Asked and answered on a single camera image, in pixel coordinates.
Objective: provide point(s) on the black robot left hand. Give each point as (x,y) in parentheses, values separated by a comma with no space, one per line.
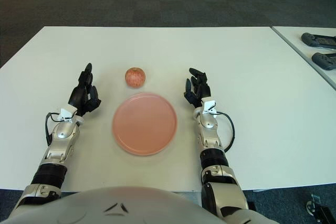
(84,95)

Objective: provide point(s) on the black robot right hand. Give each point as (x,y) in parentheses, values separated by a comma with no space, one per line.
(199,90)

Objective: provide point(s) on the red apple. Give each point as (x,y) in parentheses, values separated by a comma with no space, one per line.
(135,77)

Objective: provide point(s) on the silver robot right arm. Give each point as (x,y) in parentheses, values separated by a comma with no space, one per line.
(210,129)

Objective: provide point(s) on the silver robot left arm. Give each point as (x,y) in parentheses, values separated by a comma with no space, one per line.
(61,134)

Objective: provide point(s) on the pink round plate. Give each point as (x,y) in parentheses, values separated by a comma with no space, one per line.
(144,124)

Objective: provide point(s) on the silver robot torso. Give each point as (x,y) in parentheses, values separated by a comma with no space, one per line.
(118,208)

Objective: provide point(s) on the grey handheld controller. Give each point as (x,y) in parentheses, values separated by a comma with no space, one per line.
(324,61)
(315,40)

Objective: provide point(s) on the black caster wheel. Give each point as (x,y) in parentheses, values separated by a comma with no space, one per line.
(320,211)

